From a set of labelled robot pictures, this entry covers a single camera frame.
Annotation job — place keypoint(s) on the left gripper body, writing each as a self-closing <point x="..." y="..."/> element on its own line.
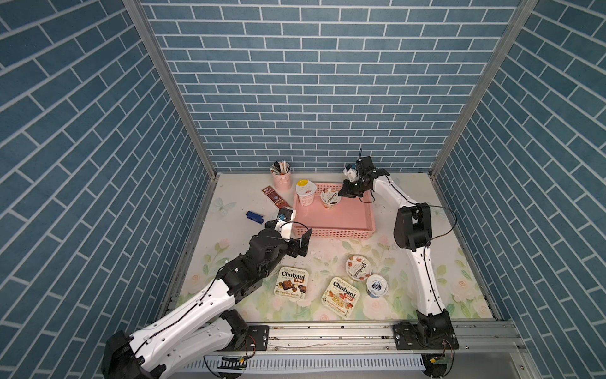
<point x="289" y="248"/>

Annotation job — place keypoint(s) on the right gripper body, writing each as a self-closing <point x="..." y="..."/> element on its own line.
<point x="357" y="186"/>

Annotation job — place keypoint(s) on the round Chobani yogurt dark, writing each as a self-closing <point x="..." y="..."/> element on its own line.
<point x="330" y="197"/>

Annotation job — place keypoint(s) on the pink plastic basket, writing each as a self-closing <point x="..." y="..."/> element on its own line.
<point x="350" y="218"/>

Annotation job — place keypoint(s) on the white yellow yogurt cup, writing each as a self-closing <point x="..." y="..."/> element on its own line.
<point x="306" y="191"/>

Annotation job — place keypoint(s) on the square Chobani flip chocolate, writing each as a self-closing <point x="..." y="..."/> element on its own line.
<point x="292" y="283"/>

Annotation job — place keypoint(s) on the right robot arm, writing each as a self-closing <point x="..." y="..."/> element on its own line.
<point x="413" y="233"/>

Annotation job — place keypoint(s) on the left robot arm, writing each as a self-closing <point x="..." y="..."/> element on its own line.
<point x="206" y="323"/>

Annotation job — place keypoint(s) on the round Chobani yogurt strawberry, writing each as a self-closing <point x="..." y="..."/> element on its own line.
<point x="358" y="268"/>

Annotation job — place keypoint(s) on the small blue white yogurt cup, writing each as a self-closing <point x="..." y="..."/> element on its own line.
<point x="377" y="286"/>

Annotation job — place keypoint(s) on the blue small eraser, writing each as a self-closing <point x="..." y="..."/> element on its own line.
<point x="255" y="217"/>

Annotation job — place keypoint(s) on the red pencil box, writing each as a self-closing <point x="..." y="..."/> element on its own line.
<point x="277" y="200"/>

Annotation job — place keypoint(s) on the pink pen cup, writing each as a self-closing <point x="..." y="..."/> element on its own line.
<point x="282" y="181"/>

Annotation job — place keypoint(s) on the square Chobani flip strawberry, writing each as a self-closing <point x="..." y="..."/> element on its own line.
<point x="340" y="297"/>

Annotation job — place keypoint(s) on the pens in cup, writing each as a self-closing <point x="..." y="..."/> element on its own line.
<point x="280" y="167"/>

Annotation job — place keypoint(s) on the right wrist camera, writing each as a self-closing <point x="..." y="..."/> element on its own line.
<point x="351" y="173"/>

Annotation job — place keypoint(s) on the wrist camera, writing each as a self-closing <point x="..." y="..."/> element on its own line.
<point x="351" y="173"/>
<point x="284" y="216"/>

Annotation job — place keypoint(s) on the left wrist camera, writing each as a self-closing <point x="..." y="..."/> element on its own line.
<point x="284" y="216"/>

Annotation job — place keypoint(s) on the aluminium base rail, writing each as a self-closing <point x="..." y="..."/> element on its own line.
<point x="374" y="337"/>

